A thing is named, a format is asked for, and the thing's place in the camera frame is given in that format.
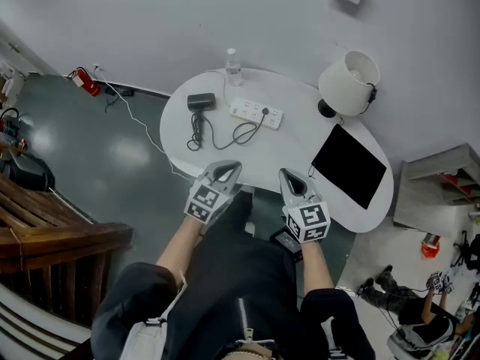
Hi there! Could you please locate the black tripod stand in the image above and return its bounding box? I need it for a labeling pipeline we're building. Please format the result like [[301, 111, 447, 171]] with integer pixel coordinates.
[[451, 229, 480, 274]]

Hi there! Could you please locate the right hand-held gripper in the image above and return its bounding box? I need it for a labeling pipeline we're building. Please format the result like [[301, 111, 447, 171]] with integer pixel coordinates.
[[278, 167, 332, 245]]

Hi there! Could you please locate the grey wooden shelf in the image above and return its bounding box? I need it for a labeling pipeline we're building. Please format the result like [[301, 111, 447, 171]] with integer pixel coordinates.
[[392, 142, 480, 239]]

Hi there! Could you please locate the person's black clothing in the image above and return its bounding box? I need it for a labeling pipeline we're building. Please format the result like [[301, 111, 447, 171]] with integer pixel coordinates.
[[91, 190, 376, 360]]

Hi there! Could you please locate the white power strip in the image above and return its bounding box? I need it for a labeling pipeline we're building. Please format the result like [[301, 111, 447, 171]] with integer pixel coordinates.
[[229, 97, 284, 131]]

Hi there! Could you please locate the red fire extinguisher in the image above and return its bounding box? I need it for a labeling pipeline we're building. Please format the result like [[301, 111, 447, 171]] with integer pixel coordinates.
[[66, 66, 102, 98]]

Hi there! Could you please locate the black bag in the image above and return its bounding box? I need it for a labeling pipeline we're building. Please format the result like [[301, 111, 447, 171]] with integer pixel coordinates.
[[0, 151, 56, 193]]

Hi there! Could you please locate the person's right forearm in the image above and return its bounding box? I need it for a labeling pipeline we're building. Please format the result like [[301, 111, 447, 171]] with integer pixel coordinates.
[[298, 239, 335, 300]]

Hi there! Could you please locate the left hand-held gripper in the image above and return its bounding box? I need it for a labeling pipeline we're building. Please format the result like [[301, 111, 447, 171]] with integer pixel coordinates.
[[183, 159, 244, 227]]

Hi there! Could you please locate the white striped ledge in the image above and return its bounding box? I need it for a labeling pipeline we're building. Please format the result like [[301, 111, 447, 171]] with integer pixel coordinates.
[[0, 282, 93, 360]]

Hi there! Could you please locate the thin white floor cable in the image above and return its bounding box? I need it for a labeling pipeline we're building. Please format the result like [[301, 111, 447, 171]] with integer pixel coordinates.
[[92, 63, 194, 182]]

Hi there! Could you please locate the black hair dryer cable plug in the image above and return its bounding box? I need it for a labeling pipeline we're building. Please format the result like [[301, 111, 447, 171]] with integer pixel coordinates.
[[186, 106, 271, 152]]

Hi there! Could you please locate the white shade table lamp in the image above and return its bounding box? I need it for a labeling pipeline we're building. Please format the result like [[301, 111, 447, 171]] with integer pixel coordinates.
[[317, 50, 381, 119]]

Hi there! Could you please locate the black hair dryer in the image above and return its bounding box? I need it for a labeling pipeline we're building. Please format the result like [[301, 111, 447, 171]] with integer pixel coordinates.
[[187, 92, 218, 144]]

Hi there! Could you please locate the clear plastic water bottle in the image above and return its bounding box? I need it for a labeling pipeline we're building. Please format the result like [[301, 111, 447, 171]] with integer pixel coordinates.
[[224, 47, 245, 87]]

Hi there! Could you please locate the grey harness strap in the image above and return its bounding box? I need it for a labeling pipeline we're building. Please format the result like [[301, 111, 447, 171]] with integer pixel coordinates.
[[319, 315, 350, 360], [118, 270, 189, 360]]

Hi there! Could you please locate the black adapter with cable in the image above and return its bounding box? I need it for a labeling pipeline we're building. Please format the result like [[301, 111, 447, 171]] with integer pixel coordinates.
[[103, 84, 136, 114]]

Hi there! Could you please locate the person's left forearm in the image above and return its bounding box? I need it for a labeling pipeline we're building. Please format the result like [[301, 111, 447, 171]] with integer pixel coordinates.
[[155, 214, 209, 288]]

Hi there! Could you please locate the orange plastic container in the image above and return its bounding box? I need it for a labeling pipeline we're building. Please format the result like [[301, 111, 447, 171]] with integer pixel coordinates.
[[420, 232, 442, 260]]

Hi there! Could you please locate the black lamp cable with switch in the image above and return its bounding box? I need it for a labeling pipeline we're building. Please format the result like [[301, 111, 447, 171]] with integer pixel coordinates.
[[337, 82, 379, 127]]

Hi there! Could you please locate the black rectangular pad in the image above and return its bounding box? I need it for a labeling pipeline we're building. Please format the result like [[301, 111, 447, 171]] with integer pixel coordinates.
[[310, 123, 388, 211]]

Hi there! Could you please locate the white power strip cable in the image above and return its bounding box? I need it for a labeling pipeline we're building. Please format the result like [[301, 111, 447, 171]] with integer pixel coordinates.
[[202, 69, 233, 109]]

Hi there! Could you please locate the brown wooden bench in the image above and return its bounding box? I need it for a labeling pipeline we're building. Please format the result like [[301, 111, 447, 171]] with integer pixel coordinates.
[[0, 173, 135, 328]]

